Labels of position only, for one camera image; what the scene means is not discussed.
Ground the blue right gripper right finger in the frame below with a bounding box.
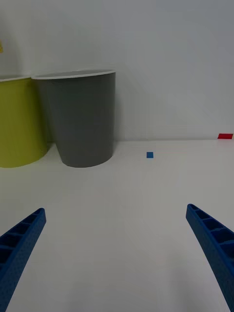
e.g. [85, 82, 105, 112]
[185, 203, 234, 312]

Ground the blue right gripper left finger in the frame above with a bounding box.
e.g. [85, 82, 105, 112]
[0, 207, 47, 312]

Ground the yellow-green plastic bin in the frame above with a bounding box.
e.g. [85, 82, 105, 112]
[0, 76, 48, 169]

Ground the grey plastic bin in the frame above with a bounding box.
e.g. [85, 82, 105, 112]
[31, 69, 117, 168]

